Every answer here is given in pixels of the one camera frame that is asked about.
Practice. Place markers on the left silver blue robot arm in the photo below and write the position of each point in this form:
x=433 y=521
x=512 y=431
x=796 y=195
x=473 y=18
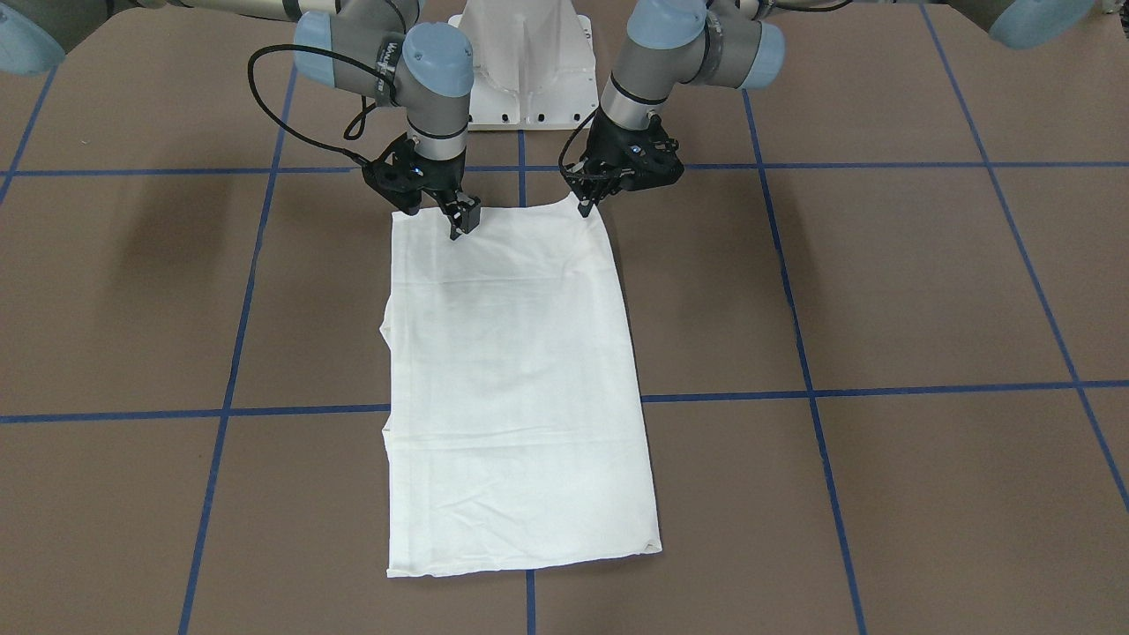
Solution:
x=727 y=44

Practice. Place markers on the white camera mast pedestal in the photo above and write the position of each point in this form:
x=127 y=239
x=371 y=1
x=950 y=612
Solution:
x=535 y=66

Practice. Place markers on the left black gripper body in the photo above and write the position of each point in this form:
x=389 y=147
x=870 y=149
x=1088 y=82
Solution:
x=605 y=148

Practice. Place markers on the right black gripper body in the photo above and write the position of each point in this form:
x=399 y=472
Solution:
x=444 y=172

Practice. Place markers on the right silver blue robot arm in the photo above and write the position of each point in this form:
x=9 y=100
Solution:
x=380 y=50

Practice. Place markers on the white long-sleeve printed shirt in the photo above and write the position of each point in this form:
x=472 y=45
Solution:
x=516 y=437

